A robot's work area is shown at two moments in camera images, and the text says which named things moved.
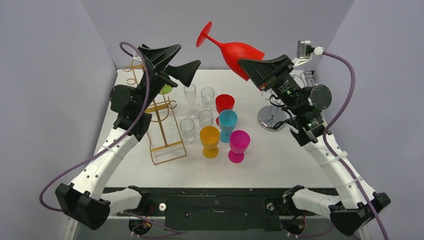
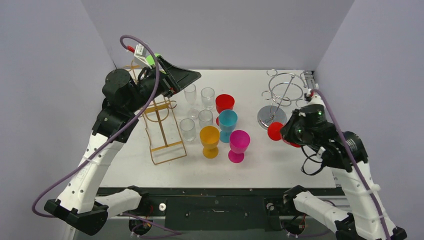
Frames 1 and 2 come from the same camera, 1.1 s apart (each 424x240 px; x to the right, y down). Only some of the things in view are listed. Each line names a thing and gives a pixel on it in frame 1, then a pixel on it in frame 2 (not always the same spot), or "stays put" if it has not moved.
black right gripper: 271,79 → 291,133
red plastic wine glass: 233,51 → 275,132
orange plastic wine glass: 210,136 stays put
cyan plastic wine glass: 228,119 stays put
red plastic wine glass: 224,102 stays put
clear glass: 205,118 stays put
